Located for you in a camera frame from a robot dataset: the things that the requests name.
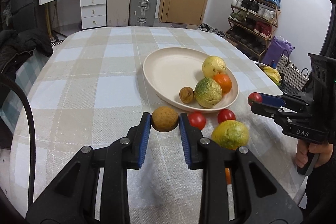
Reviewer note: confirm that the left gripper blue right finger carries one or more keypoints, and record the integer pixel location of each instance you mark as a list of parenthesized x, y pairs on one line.
[(186, 139)]

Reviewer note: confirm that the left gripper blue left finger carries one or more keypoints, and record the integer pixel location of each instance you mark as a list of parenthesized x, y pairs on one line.
[(143, 133)]

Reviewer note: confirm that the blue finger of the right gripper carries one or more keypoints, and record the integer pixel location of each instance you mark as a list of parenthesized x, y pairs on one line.
[(269, 111), (275, 101)]

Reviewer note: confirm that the red tomato with stem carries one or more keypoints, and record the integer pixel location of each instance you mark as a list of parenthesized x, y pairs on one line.
[(197, 120)]

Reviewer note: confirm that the brown longan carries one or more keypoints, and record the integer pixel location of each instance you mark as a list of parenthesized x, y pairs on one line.
[(164, 119), (186, 95)]

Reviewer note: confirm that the wrinkled yellow passion fruit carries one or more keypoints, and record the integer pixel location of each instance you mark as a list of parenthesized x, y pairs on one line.
[(208, 93)]

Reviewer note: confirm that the green-yellow passion fruit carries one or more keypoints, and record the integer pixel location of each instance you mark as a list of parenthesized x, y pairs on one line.
[(231, 134)]

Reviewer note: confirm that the orange tangerine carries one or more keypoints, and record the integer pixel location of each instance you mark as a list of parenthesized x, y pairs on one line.
[(224, 81), (228, 176)]

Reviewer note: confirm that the smooth yellow passion fruit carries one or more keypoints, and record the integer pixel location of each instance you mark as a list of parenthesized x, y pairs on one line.
[(213, 65)]

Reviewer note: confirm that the yellow bananas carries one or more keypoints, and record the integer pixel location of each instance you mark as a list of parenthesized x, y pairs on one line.
[(273, 74)]

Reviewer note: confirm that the woven basket bag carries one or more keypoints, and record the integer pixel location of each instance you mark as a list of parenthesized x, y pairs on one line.
[(292, 79)]

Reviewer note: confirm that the cream round plate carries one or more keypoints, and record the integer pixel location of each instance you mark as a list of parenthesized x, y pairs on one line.
[(169, 69)]

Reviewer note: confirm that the purple bag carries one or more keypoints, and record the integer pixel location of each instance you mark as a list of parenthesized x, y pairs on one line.
[(277, 48)]

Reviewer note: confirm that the checkered tablecloth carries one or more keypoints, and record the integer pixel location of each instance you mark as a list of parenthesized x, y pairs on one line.
[(92, 91)]

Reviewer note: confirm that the wooden shoe rack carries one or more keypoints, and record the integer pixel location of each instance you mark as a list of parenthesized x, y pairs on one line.
[(253, 24)]

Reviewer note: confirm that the silver aluminium suitcase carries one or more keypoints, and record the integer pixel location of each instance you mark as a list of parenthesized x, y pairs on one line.
[(142, 12)]

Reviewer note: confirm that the beige suitcase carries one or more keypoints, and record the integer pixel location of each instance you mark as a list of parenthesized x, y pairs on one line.
[(117, 13)]

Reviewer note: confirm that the black jacket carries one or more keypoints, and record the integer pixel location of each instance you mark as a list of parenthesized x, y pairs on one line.
[(18, 47)]

